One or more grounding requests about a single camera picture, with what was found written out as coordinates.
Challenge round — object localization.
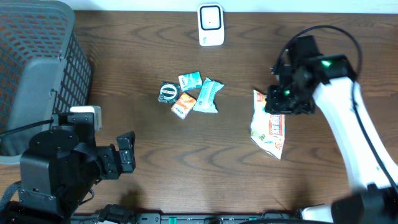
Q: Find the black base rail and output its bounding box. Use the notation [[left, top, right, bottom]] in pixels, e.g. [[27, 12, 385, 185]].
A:
[[71, 210, 297, 224]]

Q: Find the small orange candy box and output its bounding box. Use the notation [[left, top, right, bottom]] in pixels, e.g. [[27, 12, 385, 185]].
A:
[[171, 93, 197, 119]]

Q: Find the teal white snack packet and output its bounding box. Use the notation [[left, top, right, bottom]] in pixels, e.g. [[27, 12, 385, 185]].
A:
[[193, 77, 224, 113]]

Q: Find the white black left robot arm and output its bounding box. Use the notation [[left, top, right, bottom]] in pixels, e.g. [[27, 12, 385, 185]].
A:
[[1, 112, 136, 223]]

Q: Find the small teal candy box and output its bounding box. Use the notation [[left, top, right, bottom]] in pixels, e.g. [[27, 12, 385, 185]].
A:
[[178, 72, 203, 92]]

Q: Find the dark grey plastic basket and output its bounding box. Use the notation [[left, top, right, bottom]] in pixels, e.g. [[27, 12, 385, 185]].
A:
[[0, 0, 93, 165]]

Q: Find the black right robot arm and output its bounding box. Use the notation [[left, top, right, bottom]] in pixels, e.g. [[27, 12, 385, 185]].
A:
[[265, 35, 397, 223]]

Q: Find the white barcode scanner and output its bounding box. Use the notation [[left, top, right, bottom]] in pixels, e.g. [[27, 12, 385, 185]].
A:
[[197, 3, 224, 47]]

